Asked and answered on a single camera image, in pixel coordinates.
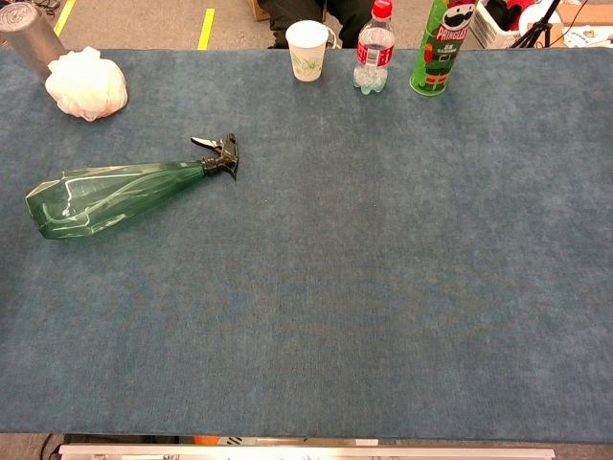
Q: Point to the green plastic spray bottle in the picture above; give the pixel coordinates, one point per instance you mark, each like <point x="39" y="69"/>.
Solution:
<point x="96" y="201"/>

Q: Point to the clear water bottle red label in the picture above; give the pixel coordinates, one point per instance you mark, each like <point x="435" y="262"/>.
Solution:
<point x="376" y="52"/>

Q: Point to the white paper cup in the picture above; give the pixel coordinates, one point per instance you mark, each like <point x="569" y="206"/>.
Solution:
<point x="306" y="48"/>

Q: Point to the green Pringles can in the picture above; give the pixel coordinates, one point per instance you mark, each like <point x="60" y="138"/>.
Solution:
<point x="436" y="62"/>

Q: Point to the person in black clothes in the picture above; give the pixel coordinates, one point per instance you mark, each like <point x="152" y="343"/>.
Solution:
<point x="287" y="12"/>

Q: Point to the yellow floor tape strip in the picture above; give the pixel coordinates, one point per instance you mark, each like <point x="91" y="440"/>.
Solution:
<point x="64" y="16"/>
<point x="206" y="29"/>

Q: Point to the small brown cardboard box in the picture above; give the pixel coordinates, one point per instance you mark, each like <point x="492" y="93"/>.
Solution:
<point x="258" y="9"/>

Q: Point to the white mesh bath pouf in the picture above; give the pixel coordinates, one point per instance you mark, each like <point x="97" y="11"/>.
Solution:
<point x="86" y="86"/>

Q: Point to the white plastic basket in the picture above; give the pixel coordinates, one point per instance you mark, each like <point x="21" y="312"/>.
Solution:
<point x="488" y="24"/>

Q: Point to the black tripod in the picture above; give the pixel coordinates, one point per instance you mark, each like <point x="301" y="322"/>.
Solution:
<point x="536" y="26"/>

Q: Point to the grey metal cylinder can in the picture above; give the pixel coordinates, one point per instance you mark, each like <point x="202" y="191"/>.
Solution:
<point x="29" y="33"/>

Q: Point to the large flat cardboard box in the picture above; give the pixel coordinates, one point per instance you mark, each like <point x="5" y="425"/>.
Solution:
<point x="589" y="33"/>

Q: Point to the aluminium profile rail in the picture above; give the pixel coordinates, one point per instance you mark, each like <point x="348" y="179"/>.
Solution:
<point x="287" y="451"/>

